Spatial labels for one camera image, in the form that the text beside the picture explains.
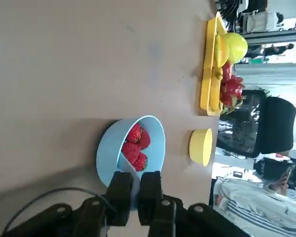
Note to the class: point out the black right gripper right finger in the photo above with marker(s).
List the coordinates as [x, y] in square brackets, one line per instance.
[150, 197]

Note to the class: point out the red apple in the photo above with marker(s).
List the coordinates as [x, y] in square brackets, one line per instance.
[227, 71]

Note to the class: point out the person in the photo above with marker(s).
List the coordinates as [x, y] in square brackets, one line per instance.
[249, 202]
[269, 168]
[276, 50]

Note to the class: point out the yellow banana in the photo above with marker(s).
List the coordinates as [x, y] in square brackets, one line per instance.
[215, 93]

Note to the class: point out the yellow tray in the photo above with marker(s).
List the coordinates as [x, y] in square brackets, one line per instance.
[207, 74]

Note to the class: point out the black office chair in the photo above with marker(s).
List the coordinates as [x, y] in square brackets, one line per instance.
[276, 123]

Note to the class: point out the yellow-green starfruit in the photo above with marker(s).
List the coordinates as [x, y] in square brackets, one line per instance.
[221, 49]

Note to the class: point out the red dragon fruit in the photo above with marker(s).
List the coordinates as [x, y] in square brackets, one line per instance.
[232, 93]

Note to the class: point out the light blue bowl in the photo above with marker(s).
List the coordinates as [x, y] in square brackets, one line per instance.
[108, 153]

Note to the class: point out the yellow bowl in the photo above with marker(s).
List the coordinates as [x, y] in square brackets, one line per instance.
[198, 148]

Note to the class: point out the round green fruit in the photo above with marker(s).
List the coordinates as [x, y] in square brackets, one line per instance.
[236, 47]

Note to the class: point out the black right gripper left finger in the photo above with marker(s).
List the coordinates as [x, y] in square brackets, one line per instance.
[119, 197]

